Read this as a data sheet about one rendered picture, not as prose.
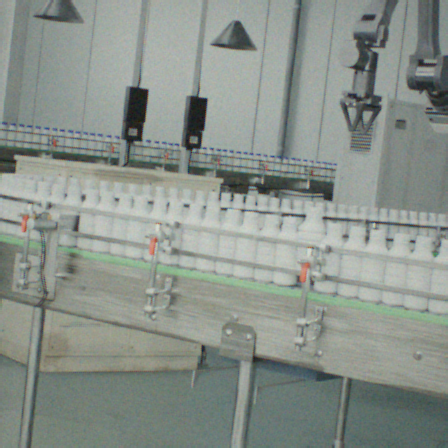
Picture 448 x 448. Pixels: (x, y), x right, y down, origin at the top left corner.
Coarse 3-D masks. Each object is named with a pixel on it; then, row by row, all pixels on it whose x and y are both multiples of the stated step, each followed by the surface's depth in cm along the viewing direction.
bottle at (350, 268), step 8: (352, 232) 284; (360, 232) 283; (352, 240) 284; (360, 240) 283; (352, 248) 282; (360, 248) 282; (344, 256) 284; (352, 256) 282; (344, 264) 284; (352, 264) 282; (360, 264) 283; (344, 272) 283; (352, 272) 283; (344, 288) 283; (352, 288) 283; (352, 296) 283
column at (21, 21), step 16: (0, 0) 1323; (16, 0) 1311; (0, 16) 1324; (16, 16) 1314; (0, 32) 1328; (16, 32) 1317; (0, 48) 1331; (16, 48) 1320; (0, 64) 1334; (16, 64) 1323; (0, 80) 1335; (16, 80) 1327; (0, 96) 1335; (16, 96) 1330; (0, 112) 1334; (16, 112) 1333; (16, 128) 1336
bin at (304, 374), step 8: (224, 360) 337; (232, 360) 335; (272, 360) 328; (216, 368) 326; (224, 368) 329; (264, 368) 329; (272, 368) 328; (280, 368) 326; (288, 368) 325; (296, 368) 323; (304, 368) 322; (296, 376) 323; (304, 376) 322; (312, 376) 320; (320, 376) 322; (328, 376) 325; (336, 376) 329; (192, 384) 318; (264, 384) 309; (272, 384) 312; (256, 392) 306; (256, 400) 307
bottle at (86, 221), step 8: (88, 192) 331; (96, 192) 331; (88, 200) 331; (96, 200) 331; (88, 208) 329; (80, 216) 331; (88, 216) 329; (80, 224) 331; (88, 224) 330; (80, 232) 331; (88, 232) 330; (80, 240) 330; (88, 240) 330; (80, 248) 331; (88, 248) 330
